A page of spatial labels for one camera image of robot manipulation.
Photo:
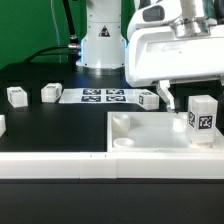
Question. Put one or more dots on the white square table top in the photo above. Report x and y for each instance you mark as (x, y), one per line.
(154, 132)

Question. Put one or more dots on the white U-shaped obstacle fence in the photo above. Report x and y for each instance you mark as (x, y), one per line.
(110, 165)

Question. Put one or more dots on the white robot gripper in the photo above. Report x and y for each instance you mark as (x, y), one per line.
(172, 40)

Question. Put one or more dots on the white sheet with tag markers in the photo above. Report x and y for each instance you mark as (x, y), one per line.
(97, 96)

